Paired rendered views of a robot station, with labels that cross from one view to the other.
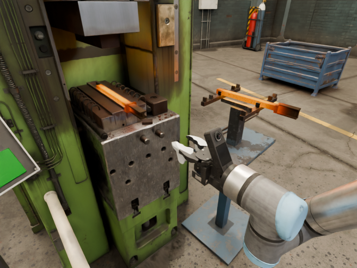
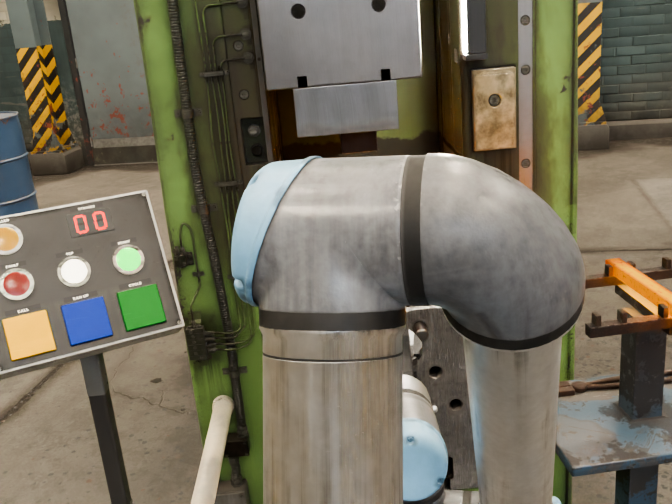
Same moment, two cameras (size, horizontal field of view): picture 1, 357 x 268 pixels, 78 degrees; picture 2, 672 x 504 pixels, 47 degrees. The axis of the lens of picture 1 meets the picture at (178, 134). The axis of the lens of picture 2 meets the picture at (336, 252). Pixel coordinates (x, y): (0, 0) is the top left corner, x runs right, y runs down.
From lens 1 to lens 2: 0.81 m
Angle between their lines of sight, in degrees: 38
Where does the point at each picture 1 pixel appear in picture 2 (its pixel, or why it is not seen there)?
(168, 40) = (496, 137)
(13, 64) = (210, 171)
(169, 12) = (500, 83)
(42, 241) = not seen: outside the picture
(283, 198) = not seen: hidden behind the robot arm
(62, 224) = (211, 445)
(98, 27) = (320, 124)
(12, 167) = (151, 310)
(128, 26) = (377, 120)
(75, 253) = (202, 488)
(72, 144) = not seen: hidden behind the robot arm
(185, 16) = (553, 86)
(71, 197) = (259, 423)
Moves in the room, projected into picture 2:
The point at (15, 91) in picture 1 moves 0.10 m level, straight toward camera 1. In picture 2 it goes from (203, 210) to (195, 224)
